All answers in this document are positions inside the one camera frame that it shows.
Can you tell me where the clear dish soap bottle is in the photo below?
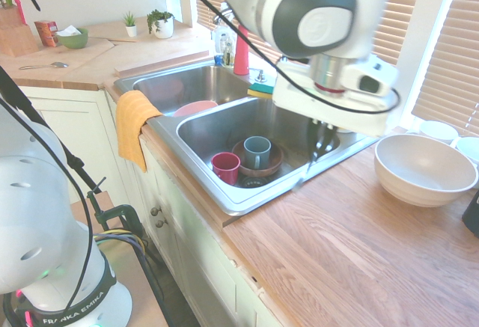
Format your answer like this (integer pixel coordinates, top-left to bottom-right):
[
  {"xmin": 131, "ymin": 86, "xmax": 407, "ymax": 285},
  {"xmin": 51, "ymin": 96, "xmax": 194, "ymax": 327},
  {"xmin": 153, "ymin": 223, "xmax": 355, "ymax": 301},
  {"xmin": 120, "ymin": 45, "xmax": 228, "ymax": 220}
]
[{"xmin": 213, "ymin": 1, "xmax": 237, "ymax": 67}]

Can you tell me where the narrow wooden window blind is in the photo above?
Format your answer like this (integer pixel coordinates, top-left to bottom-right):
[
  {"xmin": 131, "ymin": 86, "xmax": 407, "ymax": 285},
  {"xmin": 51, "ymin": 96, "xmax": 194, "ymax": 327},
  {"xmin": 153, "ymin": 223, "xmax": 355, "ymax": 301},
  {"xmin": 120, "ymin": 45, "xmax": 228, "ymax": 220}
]
[{"xmin": 411, "ymin": 0, "xmax": 479, "ymax": 138}]

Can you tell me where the stainless steel double sink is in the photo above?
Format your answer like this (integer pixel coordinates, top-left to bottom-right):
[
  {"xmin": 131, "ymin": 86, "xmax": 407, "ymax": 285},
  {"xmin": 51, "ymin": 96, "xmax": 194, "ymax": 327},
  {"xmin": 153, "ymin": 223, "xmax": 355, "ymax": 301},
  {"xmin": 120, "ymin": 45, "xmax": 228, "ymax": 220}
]
[{"xmin": 112, "ymin": 59, "xmax": 379, "ymax": 216}]

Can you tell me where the trailing plant white pot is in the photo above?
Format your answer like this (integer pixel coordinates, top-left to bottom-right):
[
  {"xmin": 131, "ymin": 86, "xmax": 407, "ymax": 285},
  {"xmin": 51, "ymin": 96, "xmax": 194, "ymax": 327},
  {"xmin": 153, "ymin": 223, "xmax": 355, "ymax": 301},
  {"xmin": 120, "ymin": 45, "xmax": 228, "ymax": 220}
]
[{"xmin": 146, "ymin": 9, "xmax": 175, "ymax": 40}]

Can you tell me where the black camera stand pole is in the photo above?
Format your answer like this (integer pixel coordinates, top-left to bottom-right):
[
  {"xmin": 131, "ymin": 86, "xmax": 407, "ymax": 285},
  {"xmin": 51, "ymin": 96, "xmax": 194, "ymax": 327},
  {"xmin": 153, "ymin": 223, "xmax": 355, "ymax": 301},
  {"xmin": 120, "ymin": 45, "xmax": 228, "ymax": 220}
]
[{"xmin": 0, "ymin": 64, "xmax": 103, "ymax": 194}]

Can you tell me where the coloured cable bundle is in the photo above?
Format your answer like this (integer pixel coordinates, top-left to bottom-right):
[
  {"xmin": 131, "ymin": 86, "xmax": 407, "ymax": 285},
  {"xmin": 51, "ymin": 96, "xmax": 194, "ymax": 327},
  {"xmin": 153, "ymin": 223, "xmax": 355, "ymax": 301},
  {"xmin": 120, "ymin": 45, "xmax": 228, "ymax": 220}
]
[{"xmin": 92, "ymin": 228, "xmax": 166, "ymax": 327}]

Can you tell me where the red cup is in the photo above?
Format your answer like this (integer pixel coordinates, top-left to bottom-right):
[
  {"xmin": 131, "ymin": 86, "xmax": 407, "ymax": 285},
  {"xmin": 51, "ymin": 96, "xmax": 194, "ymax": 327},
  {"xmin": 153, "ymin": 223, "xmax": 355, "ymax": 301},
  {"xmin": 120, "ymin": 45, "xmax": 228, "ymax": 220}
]
[{"xmin": 210, "ymin": 151, "xmax": 242, "ymax": 186}]

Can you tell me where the large beige bowl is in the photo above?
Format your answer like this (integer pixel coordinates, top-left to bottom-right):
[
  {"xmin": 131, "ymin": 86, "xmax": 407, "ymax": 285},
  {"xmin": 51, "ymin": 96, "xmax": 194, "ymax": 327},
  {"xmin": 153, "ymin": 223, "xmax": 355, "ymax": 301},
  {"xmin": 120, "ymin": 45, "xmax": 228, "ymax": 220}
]
[{"xmin": 373, "ymin": 133, "xmax": 479, "ymax": 209}]

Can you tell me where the black base cable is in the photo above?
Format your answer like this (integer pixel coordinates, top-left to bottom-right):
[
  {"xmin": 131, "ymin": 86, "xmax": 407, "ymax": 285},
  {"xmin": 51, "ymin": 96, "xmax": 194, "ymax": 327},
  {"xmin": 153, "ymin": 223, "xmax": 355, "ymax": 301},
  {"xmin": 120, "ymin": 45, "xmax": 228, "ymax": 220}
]
[{"xmin": 0, "ymin": 97, "xmax": 94, "ymax": 315}]

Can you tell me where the wooden knife block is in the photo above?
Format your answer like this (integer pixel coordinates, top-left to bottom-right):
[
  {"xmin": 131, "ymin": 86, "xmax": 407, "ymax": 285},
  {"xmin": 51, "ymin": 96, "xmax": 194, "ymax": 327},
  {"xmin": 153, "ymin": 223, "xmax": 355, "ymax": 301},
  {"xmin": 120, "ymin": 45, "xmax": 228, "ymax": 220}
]
[{"xmin": 0, "ymin": 4, "xmax": 40, "ymax": 58}]

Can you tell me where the wooden robot mounting board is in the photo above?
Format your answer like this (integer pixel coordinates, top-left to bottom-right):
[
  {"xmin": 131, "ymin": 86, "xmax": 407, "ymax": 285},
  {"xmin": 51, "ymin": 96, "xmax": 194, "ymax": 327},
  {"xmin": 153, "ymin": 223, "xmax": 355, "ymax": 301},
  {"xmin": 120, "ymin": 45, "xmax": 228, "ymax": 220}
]
[{"xmin": 70, "ymin": 190, "xmax": 170, "ymax": 327}]

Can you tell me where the small white bowl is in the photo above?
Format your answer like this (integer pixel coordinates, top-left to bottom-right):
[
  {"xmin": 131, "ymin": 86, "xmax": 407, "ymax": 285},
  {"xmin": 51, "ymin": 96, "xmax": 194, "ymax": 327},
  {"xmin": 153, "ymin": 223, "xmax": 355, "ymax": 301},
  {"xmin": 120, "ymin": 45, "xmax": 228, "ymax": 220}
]
[
  {"xmin": 454, "ymin": 136, "xmax": 479, "ymax": 168},
  {"xmin": 418, "ymin": 120, "xmax": 459, "ymax": 145}
]

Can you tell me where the green screw clamp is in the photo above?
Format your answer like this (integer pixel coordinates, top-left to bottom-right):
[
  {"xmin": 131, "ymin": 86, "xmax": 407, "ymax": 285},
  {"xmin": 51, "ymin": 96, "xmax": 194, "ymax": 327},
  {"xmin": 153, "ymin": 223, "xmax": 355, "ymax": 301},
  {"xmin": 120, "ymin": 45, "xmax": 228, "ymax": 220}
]
[{"xmin": 86, "ymin": 177, "xmax": 145, "ymax": 239}]

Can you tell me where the black sink drain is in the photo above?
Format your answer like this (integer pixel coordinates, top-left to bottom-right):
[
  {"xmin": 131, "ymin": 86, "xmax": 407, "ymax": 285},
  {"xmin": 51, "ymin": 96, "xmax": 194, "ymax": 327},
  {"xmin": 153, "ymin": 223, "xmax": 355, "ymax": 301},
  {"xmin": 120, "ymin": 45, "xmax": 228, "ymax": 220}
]
[{"xmin": 239, "ymin": 176, "xmax": 269, "ymax": 190}]

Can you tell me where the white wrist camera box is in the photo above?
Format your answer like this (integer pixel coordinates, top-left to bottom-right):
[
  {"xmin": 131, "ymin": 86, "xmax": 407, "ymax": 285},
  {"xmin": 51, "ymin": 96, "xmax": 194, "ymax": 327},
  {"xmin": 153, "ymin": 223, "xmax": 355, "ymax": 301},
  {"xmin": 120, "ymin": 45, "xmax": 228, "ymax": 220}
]
[{"xmin": 343, "ymin": 55, "xmax": 400, "ymax": 99}]

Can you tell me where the small succulent white pot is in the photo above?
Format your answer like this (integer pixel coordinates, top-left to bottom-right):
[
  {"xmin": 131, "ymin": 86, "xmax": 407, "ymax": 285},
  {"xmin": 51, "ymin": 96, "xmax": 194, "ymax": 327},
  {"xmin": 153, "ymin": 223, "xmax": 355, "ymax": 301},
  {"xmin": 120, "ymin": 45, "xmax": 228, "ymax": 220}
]
[{"xmin": 122, "ymin": 10, "xmax": 138, "ymax": 38}]

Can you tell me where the wide wooden window blind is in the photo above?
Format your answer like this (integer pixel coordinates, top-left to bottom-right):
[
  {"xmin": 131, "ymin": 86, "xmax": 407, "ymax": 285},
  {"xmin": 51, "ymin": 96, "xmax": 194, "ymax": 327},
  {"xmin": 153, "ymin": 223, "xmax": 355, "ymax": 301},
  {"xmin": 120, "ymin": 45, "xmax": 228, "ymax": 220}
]
[{"xmin": 193, "ymin": 0, "xmax": 428, "ymax": 67}]

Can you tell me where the white crumpled paper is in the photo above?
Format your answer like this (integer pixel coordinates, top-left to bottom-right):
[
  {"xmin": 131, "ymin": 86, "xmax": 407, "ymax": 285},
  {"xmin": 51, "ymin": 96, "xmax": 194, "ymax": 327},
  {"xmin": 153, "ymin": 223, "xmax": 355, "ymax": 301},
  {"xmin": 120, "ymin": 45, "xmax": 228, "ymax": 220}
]
[{"xmin": 55, "ymin": 25, "xmax": 84, "ymax": 38}]

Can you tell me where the green bowl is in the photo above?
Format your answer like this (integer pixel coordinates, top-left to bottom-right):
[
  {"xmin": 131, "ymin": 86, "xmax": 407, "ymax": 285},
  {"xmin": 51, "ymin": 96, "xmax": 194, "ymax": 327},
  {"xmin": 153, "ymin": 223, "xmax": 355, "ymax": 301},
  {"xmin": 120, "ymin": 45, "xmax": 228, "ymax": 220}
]
[{"xmin": 55, "ymin": 27, "xmax": 90, "ymax": 50}]

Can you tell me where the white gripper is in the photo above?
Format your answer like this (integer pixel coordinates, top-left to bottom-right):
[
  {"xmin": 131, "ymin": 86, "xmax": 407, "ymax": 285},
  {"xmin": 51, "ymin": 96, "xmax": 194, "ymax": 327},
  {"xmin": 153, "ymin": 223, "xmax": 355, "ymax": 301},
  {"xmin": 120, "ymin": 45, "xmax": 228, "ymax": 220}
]
[{"xmin": 271, "ymin": 57, "xmax": 400, "ymax": 163}]

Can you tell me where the pink tall bottle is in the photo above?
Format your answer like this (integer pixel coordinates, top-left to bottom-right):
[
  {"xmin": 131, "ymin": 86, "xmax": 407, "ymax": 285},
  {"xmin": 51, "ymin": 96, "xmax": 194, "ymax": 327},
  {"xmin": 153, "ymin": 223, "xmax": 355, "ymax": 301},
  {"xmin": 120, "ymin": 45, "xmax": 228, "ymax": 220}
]
[{"xmin": 233, "ymin": 23, "xmax": 251, "ymax": 77}]

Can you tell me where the black appliance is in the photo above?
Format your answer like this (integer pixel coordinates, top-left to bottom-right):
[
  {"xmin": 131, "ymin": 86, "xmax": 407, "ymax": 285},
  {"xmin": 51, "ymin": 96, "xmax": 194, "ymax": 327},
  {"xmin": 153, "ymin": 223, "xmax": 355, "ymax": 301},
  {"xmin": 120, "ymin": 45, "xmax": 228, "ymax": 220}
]
[{"xmin": 461, "ymin": 189, "xmax": 479, "ymax": 239}]

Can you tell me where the grey blue mug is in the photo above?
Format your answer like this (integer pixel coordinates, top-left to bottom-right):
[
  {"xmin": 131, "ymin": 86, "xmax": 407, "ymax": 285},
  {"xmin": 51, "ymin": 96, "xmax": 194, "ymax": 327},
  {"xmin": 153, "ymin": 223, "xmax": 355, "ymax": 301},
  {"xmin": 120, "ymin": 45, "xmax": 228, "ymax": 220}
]
[{"xmin": 242, "ymin": 136, "xmax": 272, "ymax": 171}]

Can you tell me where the orange carton box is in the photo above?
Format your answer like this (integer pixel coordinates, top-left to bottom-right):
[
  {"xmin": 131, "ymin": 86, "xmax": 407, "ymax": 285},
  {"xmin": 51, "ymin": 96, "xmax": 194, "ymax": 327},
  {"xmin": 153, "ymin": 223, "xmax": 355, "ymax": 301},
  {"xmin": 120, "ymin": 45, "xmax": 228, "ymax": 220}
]
[{"xmin": 34, "ymin": 19, "xmax": 59, "ymax": 48}]

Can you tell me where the orange dish cloth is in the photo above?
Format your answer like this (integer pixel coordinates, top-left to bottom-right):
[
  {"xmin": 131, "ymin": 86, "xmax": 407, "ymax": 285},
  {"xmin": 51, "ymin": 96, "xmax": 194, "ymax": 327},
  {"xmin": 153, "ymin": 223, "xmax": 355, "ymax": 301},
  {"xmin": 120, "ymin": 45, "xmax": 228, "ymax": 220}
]
[{"xmin": 115, "ymin": 90, "xmax": 164, "ymax": 173}]

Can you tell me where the metal soap dispenser pump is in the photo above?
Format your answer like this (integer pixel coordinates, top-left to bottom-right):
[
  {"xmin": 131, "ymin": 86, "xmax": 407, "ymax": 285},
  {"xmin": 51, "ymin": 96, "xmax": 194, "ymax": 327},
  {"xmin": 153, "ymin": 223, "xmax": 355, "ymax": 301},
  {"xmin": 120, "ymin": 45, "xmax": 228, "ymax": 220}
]
[{"xmin": 249, "ymin": 67, "xmax": 268, "ymax": 85}]

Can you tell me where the silver metal fork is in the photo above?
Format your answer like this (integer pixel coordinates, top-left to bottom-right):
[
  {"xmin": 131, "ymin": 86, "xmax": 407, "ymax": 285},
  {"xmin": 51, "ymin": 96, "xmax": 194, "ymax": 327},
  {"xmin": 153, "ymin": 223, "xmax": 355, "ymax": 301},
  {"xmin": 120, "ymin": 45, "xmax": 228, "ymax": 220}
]
[{"xmin": 292, "ymin": 150, "xmax": 320, "ymax": 194}]

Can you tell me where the silver metal spoon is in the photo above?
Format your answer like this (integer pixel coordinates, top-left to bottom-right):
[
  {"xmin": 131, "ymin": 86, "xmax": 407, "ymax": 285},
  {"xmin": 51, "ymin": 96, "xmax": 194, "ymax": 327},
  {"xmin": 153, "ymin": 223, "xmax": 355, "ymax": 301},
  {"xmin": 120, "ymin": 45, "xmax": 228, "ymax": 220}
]
[{"xmin": 18, "ymin": 61, "xmax": 70, "ymax": 71}]

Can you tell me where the white kitchen cabinet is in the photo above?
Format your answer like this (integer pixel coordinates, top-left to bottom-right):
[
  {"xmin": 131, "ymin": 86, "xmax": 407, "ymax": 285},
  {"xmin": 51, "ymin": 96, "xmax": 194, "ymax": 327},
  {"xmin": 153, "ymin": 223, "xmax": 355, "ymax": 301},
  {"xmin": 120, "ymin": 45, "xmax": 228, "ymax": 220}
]
[{"xmin": 13, "ymin": 85, "xmax": 282, "ymax": 327}]

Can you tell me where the brown wooden bowl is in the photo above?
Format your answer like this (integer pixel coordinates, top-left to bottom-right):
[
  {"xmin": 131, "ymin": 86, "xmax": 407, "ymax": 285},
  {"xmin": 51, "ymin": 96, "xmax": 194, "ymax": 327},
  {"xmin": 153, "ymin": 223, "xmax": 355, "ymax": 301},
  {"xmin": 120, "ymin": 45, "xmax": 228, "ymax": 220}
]
[{"xmin": 231, "ymin": 140, "xmax": 284, "ymax": 179}]

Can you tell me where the yellow green sponge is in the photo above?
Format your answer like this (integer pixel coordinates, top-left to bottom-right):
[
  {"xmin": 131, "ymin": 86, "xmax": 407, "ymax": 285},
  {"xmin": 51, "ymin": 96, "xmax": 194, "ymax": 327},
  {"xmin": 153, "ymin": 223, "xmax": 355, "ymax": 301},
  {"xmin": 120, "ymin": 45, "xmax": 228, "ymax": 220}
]
[{"xmin": 247, "ymin": 82, "xmax": 275, "ymax": 100}]

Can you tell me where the pink plate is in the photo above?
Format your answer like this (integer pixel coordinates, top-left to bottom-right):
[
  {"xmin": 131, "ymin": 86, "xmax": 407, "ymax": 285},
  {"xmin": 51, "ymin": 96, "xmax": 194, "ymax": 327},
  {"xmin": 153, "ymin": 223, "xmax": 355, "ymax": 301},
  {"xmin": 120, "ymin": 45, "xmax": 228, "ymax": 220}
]
[{"xmin": 172, "ymin": 100, "xmax": 219, "ymax": 118}]

